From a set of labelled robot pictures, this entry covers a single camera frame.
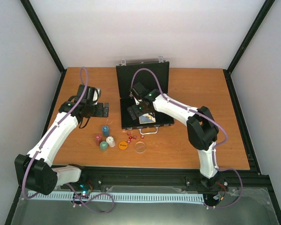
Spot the black poker set case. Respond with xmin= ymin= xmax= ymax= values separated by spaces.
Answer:
xmin=116 ymin=56 xmax=174 ymax=130

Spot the white poker chip stack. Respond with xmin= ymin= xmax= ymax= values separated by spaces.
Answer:
xmin=106 ymin=136 xmax=116 ymax=148

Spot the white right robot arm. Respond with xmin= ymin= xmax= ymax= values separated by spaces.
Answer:
xmin=128 ymin=88 xmax=219 ymax=189

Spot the blue playing card deck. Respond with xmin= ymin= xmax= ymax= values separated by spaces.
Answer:
xmin=139 ymin=113 xmax=156 ymax=124

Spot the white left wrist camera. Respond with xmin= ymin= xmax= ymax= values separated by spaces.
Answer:
xmin=91 ymin=87 xmax=101 ymax=105

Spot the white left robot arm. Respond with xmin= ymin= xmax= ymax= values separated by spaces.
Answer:
xmin=15 ymin=101 xmax=109 ymax=198

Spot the green poker chip stack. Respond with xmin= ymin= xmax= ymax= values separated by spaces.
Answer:
xmin=99 ymin=141 xmax=108 ymax=151

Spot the blue poker chip stack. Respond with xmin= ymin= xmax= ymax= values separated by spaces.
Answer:
xmin=102 ymin=125 xmax=110 ymax=137

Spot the clear round disc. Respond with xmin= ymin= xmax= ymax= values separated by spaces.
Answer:
xmin=134 ymin=141 xmax=146 ymax=153

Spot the red poker chip stack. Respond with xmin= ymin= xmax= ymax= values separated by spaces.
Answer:
xmin=94 ymin=134 xmax=102 ymax=146

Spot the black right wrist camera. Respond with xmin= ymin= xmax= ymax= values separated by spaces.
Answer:
xmin=129 ymin=82 xmax=147 ymax=100

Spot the light blue slotted cable duct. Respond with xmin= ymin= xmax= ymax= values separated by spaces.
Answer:
xmin=33 ymin=191 xmax=204 ymax=204

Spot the orange dealer button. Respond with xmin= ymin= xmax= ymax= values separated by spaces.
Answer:
xmin=118 ymin=141 xmax=128 ymax=150

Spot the black aluminium frame rail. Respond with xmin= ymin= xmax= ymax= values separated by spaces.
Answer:
xmin=21 ymin=165 xmax=271 ymax=195

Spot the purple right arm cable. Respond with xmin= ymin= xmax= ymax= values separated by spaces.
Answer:
xmin=131 ymin=67 xmax=244 ymax=210

